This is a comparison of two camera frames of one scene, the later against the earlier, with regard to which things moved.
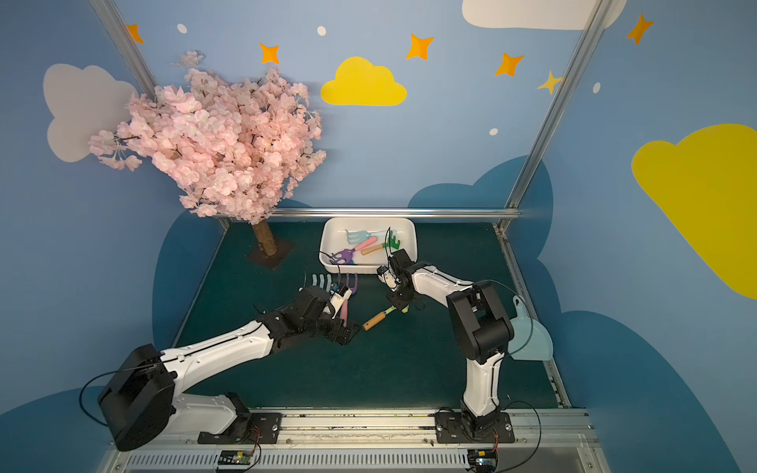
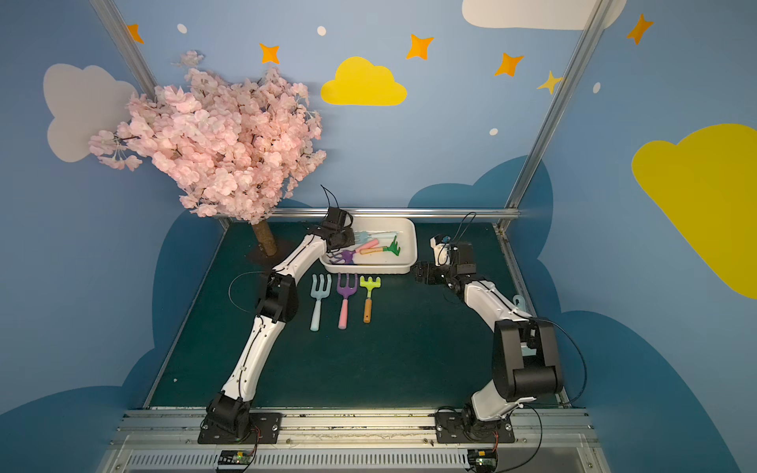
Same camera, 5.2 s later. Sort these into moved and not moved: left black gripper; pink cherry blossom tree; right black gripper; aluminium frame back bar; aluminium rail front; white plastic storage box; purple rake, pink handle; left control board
Moved: right black gripper; left black gripper
Not moved: pink cherry blossom tree; left control board; aluminium frame back bar; white plastic storage box; purple rake, pink handle; aluminium rail front
